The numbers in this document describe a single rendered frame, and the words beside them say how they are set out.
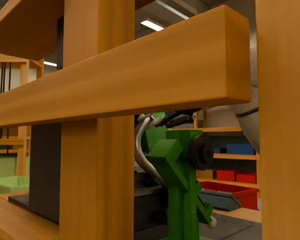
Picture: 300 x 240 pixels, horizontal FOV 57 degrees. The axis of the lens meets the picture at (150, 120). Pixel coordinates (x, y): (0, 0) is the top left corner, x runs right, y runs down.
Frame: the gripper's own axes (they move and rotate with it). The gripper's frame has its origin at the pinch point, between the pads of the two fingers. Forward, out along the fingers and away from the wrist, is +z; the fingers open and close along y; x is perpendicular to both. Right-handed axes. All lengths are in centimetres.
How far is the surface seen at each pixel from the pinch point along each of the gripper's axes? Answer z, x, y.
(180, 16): 169, -382, -17
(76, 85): -22.9, 30.3, 23.8
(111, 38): -24.2, 17.3, 25.8
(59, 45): 4.3, 3.5, 34.0
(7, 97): 10.6, 22.7, 32.0
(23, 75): 232, -125, 62
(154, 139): 4.4, 0.6, -7.2
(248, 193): 6, -22, -63
